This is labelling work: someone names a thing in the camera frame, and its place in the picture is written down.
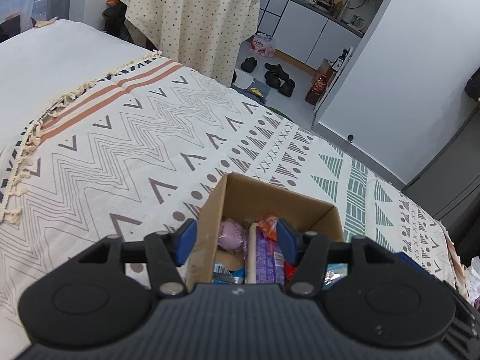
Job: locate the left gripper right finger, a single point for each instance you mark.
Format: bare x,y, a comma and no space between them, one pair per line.
308,252

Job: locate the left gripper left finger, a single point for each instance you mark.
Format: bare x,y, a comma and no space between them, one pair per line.
165,253

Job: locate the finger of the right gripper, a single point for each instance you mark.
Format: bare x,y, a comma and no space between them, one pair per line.
409,267

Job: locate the purple snack packet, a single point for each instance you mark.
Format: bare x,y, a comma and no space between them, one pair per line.
265,262

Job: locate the blue snack packet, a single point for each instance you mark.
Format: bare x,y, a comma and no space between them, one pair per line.
222,275

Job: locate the light purple round snack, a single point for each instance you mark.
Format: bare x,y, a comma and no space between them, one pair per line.
232,236

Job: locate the red candy packet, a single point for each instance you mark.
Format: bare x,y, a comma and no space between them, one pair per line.
289,272

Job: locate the clear speckled snack packet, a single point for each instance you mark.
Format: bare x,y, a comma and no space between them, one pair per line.
334,273

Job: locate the orange biscuit packet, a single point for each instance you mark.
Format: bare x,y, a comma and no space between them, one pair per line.
268,226

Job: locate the brown cardboard box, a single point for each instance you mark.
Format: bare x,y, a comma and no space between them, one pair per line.
245,200

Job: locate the patterned bed blanket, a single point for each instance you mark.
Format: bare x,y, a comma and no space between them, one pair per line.
142,150

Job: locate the dark red bottle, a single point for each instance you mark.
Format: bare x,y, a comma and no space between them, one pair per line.
324,74

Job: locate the black slippers pair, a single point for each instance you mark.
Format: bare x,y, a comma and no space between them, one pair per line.
275,77

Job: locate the single black slipper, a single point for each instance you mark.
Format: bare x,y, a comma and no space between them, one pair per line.
249,64

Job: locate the red bottle pack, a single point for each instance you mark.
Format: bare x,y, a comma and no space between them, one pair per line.
263,44

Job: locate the dotted cloth round table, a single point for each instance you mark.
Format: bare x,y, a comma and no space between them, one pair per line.
205,35

